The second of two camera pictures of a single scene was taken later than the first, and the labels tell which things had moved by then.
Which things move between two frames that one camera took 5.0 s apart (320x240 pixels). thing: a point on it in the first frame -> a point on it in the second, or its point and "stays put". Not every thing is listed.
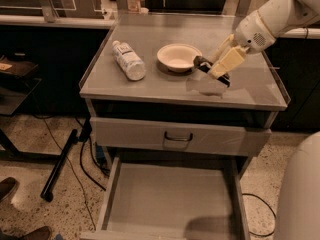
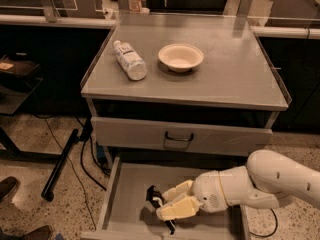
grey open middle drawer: (172, 198) stays put
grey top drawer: (170, 137) stays put
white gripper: (250, 34) -> (209, 190)
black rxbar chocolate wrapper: (205, 65) -> (155, 196)
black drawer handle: (178, 139) stays put
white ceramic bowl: (177, 57) stays put
